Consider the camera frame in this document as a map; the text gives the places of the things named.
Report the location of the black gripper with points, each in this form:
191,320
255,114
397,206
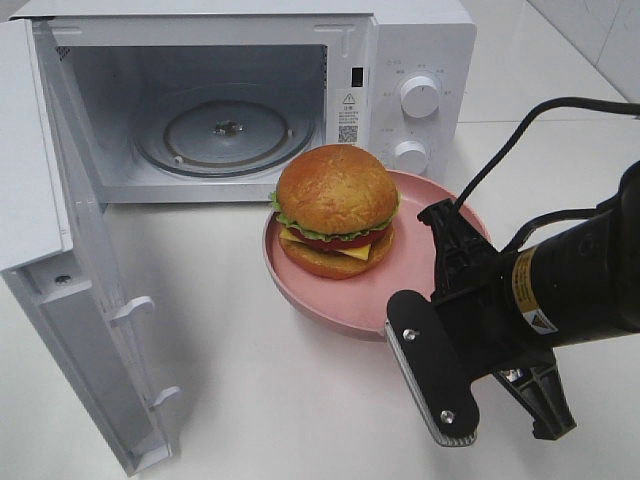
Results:
579,286

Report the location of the pink round plate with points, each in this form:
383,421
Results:
357,306

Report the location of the burger with lettuce and cheese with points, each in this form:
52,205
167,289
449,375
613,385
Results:
335,206

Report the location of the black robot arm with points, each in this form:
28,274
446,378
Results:
623,205

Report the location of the lower white timer knob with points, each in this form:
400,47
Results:
411,156

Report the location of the upper white power knob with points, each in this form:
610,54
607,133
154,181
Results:
419,96

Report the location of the glass microwave turntable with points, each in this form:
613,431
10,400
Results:
226,130

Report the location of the white microwave oven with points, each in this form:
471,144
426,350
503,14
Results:
119,56

